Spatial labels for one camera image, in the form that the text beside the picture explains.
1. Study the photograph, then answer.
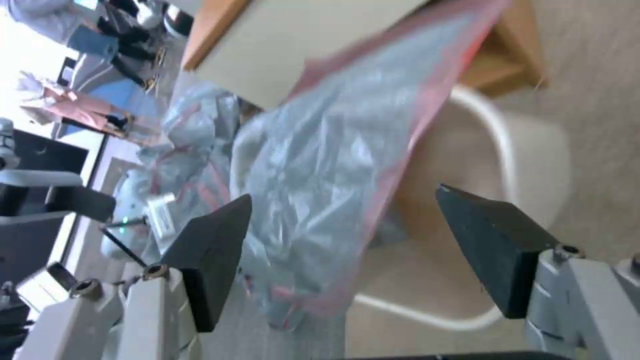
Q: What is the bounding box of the white plastic trash can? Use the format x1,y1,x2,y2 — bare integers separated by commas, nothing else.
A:
344,84,574,333

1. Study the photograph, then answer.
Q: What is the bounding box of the wooden table, pale top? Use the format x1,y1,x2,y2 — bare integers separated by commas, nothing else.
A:
180,0,550,110

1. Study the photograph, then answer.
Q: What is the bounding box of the translucent garbage bag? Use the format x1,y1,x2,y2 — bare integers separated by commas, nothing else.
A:
229,0,504,333

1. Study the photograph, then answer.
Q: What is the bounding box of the pale label box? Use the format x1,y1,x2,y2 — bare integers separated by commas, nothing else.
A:
145,193,175,241

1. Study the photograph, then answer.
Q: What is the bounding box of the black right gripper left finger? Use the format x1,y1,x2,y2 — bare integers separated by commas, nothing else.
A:
29,194,252,360

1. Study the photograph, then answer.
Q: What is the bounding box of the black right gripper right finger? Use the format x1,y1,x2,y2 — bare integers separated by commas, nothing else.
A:
435,183,640,354

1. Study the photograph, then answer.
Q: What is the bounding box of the crumpled translucent garbage bags heap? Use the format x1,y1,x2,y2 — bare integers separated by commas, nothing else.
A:
137,73,246,235

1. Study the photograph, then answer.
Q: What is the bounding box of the thin black cable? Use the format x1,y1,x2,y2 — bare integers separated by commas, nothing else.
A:
98,219,151,272

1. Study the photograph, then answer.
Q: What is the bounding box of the grey office chair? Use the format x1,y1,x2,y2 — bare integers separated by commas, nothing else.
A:
0,168,117,271

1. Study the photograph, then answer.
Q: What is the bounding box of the person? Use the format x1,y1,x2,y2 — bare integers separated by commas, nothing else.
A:
18,70,135,140
7,0,124,58

